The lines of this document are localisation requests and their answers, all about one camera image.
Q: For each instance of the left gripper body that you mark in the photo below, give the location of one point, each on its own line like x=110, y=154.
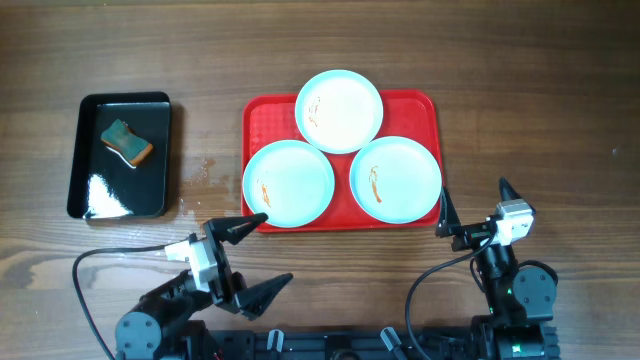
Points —
x=223, y=270

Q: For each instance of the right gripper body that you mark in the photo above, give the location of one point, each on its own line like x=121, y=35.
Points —
x=476, y=233

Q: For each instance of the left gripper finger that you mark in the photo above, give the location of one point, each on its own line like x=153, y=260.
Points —
x=254, y=301
x=233, y=229

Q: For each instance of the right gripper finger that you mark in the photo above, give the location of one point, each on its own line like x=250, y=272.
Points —
x=507, y=192
x=448, y=222

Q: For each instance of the light blue plate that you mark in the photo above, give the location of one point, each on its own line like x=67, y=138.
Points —
x=290, y=181
x=395, y=180
x=338, y=111

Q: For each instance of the green and orange sponge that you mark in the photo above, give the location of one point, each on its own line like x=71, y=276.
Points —
x=119, y=138

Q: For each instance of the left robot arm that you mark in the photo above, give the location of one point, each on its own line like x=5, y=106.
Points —
x=160, y=325

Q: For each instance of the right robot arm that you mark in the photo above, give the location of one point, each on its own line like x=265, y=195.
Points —
x=520, y=295

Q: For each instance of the red plastic tray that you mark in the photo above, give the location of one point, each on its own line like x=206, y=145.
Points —
x=408, y=113

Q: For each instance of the black rectangular water tray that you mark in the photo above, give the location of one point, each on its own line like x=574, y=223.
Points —
x=102, y=184

